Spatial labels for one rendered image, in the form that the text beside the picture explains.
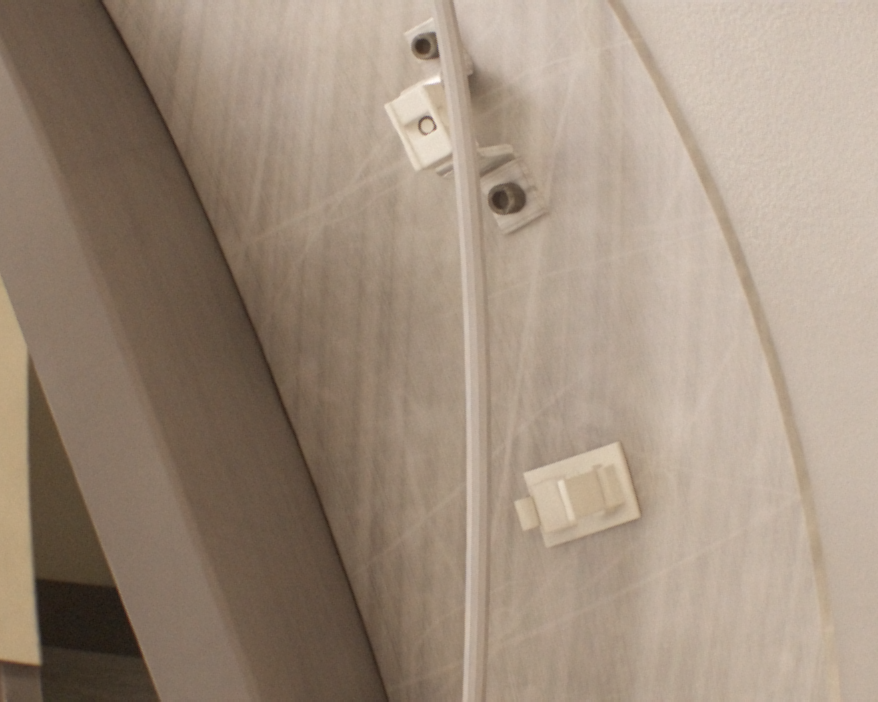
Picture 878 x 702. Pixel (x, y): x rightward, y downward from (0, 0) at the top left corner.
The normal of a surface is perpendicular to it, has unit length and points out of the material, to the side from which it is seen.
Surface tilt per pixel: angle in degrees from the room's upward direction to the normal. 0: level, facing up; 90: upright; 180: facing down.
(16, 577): 90
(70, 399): 90
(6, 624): 90
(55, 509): 90
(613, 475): 67
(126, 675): 0
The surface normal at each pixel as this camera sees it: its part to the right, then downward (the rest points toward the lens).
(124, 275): 0.75, -0.44
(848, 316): -0.50, 0.12
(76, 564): 0.17, 0.18
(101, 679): 0.04, -0.98
